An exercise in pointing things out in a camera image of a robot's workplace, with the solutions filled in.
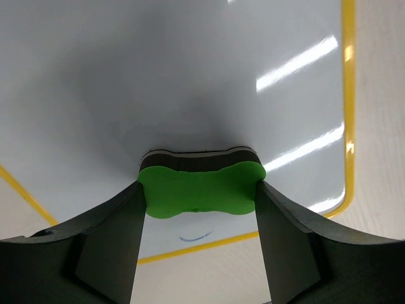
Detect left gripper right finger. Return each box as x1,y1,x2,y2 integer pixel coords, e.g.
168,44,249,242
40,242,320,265
255,182,404,303

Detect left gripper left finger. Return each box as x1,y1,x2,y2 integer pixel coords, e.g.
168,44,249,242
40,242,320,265
1,182,146,303

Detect green whiteboard eraser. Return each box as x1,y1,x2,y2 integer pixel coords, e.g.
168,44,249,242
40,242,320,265
137,146,266,219

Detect yellow-framed small whiteboard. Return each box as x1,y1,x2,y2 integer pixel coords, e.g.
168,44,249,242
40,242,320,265
0,0,356,265

